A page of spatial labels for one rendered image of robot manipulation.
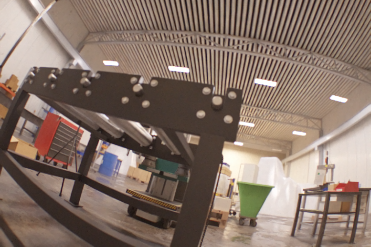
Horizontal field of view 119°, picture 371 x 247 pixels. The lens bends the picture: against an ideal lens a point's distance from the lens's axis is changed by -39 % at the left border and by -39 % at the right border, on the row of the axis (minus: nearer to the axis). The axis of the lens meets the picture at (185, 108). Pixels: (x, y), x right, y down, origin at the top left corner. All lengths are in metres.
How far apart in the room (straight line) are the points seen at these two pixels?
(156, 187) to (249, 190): 1.88
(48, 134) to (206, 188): 3.17
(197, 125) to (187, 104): 0.08
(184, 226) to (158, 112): 0.38
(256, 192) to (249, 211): 0.41
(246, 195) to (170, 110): 3.18
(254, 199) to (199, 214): 3.18
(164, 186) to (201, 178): 1.95
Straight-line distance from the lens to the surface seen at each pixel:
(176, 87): 0.66
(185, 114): 0.60
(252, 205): 3.70
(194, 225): 0.53
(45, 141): 3.48
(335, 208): 2.85
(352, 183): 2.98
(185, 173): 2.18
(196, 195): 0.52
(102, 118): 1.38
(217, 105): 0.58
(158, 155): 1.57
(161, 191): 2.47
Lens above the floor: 0.58
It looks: 24 degrees up
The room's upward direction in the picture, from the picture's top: 16 degrees clockwise
